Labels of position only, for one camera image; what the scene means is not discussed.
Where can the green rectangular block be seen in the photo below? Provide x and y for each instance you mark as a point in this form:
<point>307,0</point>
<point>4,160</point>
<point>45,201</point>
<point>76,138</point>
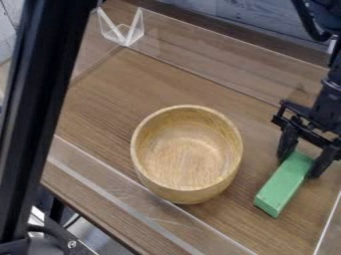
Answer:
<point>281,186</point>

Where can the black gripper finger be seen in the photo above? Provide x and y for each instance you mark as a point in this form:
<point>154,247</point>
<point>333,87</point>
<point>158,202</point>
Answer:
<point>287,142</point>
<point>329,154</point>

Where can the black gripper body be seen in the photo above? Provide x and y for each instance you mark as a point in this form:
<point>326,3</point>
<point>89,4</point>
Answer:
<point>317,122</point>

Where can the black vertical post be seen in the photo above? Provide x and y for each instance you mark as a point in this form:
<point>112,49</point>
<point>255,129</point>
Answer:
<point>47,47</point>

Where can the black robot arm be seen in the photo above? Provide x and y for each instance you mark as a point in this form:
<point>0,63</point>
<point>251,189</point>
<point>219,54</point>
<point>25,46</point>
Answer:
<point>319,16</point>

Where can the brown wooden bowl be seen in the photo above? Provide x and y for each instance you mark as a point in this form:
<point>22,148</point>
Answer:
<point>186,152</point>

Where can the grey metal bracket with screw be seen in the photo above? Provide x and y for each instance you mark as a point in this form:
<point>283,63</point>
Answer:
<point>72,246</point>

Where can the black table leg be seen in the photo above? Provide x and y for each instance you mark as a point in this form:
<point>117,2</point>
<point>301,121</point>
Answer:
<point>56,210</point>

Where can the clear acrylic tray walls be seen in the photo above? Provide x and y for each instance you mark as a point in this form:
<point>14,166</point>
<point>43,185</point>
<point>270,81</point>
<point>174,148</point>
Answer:
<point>145,62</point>

